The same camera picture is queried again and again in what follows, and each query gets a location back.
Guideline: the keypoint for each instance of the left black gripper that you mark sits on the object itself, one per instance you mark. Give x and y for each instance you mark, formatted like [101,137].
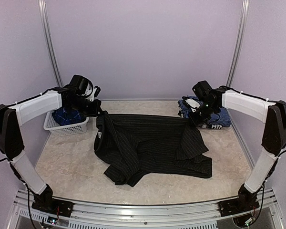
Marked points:
[96,108]

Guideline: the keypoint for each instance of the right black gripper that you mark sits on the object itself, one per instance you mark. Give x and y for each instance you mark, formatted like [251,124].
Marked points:
[195,121]

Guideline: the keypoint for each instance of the black white printed shirt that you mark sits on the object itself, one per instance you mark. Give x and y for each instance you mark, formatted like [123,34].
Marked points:
[211,126]

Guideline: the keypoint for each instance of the blue checked shirt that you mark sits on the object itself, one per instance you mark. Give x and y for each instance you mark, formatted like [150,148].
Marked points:
[221,118]

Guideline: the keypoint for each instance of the black pinstripe long sleeve shirt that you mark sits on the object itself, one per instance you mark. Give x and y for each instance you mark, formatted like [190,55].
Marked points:
[134,145]

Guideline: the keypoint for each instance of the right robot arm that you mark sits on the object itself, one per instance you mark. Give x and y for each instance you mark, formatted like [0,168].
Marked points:
[271,113]

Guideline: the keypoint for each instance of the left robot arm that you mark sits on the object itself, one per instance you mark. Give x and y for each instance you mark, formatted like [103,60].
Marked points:
[80,94]

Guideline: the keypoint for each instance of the dark blue plaid shirt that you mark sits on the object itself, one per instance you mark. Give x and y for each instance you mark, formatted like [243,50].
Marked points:
[67,116]

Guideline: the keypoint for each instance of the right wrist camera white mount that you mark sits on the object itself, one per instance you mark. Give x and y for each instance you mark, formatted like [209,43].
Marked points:
[191,103]

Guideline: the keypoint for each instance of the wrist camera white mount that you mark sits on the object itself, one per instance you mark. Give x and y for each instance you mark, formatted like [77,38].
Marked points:
[92,92]
[191,103]

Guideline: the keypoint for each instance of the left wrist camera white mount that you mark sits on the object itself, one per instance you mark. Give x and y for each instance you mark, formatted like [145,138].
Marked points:
[92,92]

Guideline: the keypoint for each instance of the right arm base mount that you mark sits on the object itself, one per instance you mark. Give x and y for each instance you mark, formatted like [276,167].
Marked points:
[238,205]

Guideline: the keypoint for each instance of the front aluminium rail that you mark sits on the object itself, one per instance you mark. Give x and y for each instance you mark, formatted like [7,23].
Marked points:
[93,215]

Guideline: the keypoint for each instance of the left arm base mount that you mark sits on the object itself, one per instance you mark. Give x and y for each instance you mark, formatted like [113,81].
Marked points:
[46,203]

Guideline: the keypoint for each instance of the left aluminium frame post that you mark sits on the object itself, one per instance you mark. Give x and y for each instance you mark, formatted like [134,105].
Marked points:
[49,44]

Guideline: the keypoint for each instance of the aluminium frame post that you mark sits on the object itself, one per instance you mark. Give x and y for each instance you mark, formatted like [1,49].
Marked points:
[239,41]
[49,44]

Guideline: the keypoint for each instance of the right aluminium frame post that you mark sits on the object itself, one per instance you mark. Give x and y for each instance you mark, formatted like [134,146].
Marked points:
[239,41]

